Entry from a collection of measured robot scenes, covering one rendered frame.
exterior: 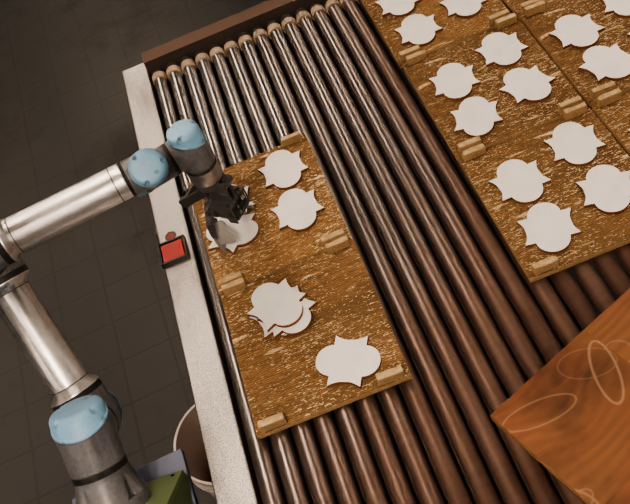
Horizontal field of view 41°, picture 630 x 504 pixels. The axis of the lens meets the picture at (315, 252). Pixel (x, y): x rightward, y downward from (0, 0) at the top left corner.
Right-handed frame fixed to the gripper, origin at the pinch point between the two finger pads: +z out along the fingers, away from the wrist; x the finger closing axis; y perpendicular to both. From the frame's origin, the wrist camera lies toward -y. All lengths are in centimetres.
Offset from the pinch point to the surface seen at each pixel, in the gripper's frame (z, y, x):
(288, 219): 6.0, 8.9, 10.4
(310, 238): 7.4, 16.5, 6.6
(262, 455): 10, 28, -48
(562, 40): 7, 60, 82
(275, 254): 7.2, 9.5, 0.2
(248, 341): 7.5, 13.7, -24.4
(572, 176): 9, 73, 36
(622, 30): 8, 74, 88
